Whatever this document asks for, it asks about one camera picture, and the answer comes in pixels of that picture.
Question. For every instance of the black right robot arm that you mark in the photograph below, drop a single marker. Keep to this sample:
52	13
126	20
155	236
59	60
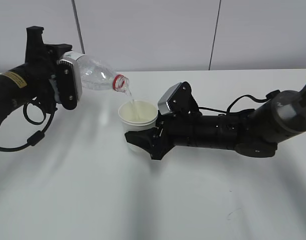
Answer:
250	132

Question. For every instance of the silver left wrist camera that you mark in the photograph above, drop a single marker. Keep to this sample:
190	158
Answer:
68	80

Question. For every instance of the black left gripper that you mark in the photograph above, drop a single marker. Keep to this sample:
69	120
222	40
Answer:
40	66

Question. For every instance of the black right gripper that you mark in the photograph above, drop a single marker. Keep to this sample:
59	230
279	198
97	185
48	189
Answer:
170	130

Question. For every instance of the white paper cup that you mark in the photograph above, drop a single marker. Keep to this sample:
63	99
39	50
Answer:
137	115

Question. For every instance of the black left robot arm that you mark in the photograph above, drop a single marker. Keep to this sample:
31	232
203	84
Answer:
14	90

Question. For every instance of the clear water bottle red label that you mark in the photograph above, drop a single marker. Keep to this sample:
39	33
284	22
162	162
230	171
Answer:
97	75

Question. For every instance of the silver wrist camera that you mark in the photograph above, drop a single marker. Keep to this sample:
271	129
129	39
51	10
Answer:
178	99
68	80

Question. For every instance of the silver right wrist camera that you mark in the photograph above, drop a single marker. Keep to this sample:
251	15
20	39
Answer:
178	99

